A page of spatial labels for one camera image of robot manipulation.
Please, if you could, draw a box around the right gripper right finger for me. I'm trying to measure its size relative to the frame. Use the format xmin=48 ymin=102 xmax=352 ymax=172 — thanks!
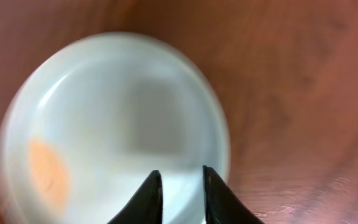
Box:
xmin=203 ymin=166 xmax=264 ymax=224

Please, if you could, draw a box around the light blue plate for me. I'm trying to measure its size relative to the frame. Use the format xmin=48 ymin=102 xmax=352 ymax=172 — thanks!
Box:
xmin=0 ymin=32 xmax=230 ymax=223

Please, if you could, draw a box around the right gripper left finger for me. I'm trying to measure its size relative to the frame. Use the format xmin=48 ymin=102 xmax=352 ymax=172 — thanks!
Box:
xmin=108 ymin=170 xmax=163 ymax=224

